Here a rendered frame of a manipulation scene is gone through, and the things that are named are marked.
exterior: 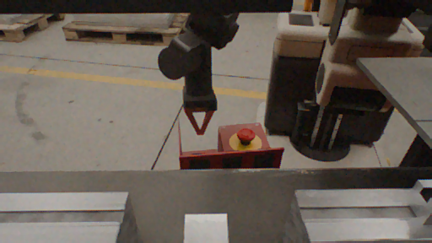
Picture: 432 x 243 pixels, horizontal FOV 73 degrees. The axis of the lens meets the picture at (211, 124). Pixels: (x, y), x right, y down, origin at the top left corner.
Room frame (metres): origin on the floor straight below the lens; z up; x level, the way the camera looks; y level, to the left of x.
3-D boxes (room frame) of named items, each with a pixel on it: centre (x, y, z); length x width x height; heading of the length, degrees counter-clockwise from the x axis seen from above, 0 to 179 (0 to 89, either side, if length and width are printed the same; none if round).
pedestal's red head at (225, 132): (0.47, -0.03, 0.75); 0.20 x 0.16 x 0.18; 97
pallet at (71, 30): (3.27, 0.88, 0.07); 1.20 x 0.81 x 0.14; 82
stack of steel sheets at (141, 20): (3.27, 0.89, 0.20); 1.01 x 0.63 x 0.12; 82
